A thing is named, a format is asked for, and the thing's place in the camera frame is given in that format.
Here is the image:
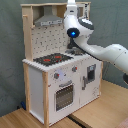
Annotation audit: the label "red stove knob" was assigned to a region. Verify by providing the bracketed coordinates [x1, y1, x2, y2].
[54, 73, 60, 79]
[71, 65, 78, 73]

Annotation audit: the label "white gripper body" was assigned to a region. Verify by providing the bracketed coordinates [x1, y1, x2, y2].
[64, 0, 78, 19]

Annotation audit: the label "wooden toy kitchen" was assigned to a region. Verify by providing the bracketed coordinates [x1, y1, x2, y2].
[22, 3, 102, 128]

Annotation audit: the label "red left stove knob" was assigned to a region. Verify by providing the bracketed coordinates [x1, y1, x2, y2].
[54, 73, 60, 79]

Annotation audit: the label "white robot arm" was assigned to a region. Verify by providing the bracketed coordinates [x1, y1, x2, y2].
[64, 0, 128, 84]

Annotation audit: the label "black stovetop red burners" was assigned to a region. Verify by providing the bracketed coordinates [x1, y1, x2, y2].
[34, 53, 70, 66]

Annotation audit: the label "microwave button panel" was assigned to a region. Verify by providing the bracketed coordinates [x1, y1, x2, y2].
[84, 4, 88, 19]

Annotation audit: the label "metal sink basin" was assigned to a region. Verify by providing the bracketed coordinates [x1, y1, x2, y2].
[66, 48, 85, 56]

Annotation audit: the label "grey range hood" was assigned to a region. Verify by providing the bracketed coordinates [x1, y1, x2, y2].
[34, 6, 63, 27]

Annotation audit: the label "oven door with window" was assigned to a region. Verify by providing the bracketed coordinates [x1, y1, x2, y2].
[56, 85, 73, 111]

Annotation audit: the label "red right stove knob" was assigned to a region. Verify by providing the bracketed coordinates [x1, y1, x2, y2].
[71, 65, 78, 73]

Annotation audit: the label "black faucet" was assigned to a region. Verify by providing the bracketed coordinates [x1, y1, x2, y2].
[67, 39, 79, 49]

